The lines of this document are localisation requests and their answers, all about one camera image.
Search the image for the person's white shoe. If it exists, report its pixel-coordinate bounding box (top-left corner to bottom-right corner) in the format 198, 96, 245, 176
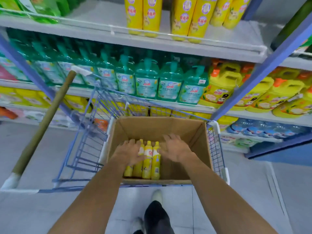
151, 189, 163, 205
131, 217, 145, 234

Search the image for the person's left forearm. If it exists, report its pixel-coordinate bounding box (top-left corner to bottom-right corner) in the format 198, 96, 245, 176
47, 158, 134, 234

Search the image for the blue and white shelf rack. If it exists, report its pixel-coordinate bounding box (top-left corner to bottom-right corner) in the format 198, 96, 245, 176
0, 0, 312, 159

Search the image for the row of yellow refill packets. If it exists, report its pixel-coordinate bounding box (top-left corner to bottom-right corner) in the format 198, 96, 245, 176
0, 86, 93, 113

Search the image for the person's dark trouser leg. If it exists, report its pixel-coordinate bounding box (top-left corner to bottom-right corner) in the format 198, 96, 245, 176
133, 201, 175, 234

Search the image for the row of green pump bottles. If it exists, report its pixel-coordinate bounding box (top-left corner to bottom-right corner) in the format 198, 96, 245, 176
0, 29, 209, 105

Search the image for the orange packet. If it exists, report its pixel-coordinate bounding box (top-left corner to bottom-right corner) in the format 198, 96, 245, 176
0, 107, 19, 120

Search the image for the blue wire shopping cart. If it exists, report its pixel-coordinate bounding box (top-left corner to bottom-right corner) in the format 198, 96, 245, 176
0, 66, 231, 194

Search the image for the row of blue refill packs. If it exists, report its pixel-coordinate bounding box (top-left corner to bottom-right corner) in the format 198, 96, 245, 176
221, 118, 310, 148

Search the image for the row of light green bottles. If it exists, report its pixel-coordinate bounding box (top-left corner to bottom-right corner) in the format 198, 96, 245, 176
0, 0, 86, 24

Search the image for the person's right hand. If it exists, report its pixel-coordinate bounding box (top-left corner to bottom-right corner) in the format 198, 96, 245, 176
158, 134, 196, 164

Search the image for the row of tall yellow bottles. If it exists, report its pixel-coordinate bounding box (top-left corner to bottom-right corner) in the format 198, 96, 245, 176
124, 0, 253, 44

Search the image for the person's right forearm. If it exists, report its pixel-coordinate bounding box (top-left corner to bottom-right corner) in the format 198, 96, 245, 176
174, 153, 279, 234

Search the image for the person's left hand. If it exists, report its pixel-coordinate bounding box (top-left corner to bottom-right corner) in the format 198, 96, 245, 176
111, 139, 148, 169

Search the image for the dark green bottle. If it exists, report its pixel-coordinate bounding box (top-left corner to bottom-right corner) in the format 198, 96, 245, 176
271, 0, 312, 60

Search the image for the row of orange-capped yellow jugs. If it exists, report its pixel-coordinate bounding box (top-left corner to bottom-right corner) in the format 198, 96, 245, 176
199, 59, 312, 119

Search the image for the brown cardboard box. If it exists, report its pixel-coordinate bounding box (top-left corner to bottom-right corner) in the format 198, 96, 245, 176
106, 116, 213, 185

